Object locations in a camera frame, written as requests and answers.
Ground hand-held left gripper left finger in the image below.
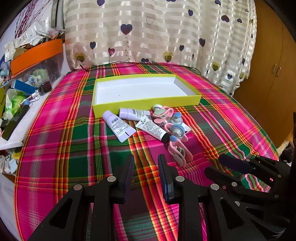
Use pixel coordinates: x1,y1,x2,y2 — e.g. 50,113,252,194
28,154,135,241

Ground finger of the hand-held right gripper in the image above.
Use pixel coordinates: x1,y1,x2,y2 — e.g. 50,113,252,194
205,166,243,188
218,154,257,175

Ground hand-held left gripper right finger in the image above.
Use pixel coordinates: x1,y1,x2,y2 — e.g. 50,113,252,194
158,154,262,241

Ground lavender cream tube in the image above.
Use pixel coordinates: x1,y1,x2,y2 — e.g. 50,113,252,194
102,110,136,143

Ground white tube black cap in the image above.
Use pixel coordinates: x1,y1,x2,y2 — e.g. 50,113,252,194
135,116,170,143

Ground blue roller white handle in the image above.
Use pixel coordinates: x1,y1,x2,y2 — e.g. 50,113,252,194
165,124,191,139

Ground white tube lavender cap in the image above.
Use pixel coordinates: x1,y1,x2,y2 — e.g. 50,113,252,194
119,108,151,120

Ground small round knob roller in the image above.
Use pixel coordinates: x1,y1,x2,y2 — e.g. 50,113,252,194
170,112,183,124

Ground yellow-green shallow box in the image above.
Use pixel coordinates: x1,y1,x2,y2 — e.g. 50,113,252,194
92,74,202,118

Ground pink green plaid tablecloth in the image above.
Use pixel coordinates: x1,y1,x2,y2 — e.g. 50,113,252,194
14,62,279,241

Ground brown wooden wardrobe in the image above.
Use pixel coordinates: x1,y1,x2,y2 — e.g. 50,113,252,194
233,0,296,149

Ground white side cabinet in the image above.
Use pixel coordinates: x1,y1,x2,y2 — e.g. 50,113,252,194
0,74,65,151

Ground pile of small boxes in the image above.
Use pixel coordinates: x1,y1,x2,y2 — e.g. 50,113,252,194
0,148,21,174

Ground dark glass jar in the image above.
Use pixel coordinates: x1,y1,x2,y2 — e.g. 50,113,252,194
37,80,52,95

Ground black phone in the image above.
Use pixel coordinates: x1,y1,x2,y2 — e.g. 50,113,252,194
1,105,29,141

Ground green white crumpled cloth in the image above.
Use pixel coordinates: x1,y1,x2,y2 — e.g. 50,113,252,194
3,89,29,120

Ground blue cardboard box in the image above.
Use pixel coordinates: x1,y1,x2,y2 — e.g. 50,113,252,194
10,79,36,94

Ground cream striped heart curtain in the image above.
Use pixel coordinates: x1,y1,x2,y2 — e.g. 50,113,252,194
63,0,258,95

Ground orange-lidded clear storage bin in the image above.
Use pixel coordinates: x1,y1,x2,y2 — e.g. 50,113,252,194
10,39,65,93

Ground pile of white packets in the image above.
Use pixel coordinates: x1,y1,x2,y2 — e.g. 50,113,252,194
5,17,65,62

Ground purple branches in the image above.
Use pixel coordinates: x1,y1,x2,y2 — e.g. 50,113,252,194
14,0,42,37

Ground thin black cable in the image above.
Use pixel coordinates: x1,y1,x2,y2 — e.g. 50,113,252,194
79,61,201,75

